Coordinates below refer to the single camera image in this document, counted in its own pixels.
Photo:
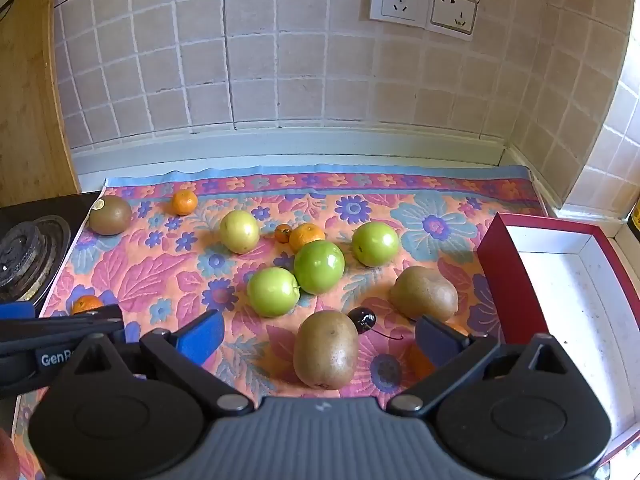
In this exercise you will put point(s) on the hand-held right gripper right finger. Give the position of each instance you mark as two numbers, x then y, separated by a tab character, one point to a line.
434	341

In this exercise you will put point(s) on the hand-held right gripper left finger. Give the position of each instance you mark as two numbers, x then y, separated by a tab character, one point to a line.
200	336

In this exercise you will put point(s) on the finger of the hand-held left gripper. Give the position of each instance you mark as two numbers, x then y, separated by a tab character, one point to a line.
17	310
60	326

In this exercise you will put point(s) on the yellowish apple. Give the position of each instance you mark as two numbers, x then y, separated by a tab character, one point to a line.
239	231

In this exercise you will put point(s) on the green apple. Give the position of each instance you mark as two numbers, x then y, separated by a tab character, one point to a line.
319	266
272	291
375	244

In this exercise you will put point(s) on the red cardboard box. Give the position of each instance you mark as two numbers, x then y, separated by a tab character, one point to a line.
560	310

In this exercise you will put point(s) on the small mandarin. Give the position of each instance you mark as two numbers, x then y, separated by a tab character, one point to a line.
307	237
87	305
184	202

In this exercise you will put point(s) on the gas stove burner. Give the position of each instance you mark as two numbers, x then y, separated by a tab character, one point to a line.
35	250

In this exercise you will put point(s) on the dark cherry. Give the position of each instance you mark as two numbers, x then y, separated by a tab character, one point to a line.
361	319

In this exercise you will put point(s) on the floral patterned cloth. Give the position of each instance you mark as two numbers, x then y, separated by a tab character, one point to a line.
160	270

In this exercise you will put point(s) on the brown kiwi with sticker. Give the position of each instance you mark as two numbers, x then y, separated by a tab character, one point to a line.
111	216

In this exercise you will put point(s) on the tiny orange kumquat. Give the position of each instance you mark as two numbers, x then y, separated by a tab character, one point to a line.
283	233

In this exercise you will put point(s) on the wooden cutting board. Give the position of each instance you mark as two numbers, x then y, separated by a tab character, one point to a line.
27	110

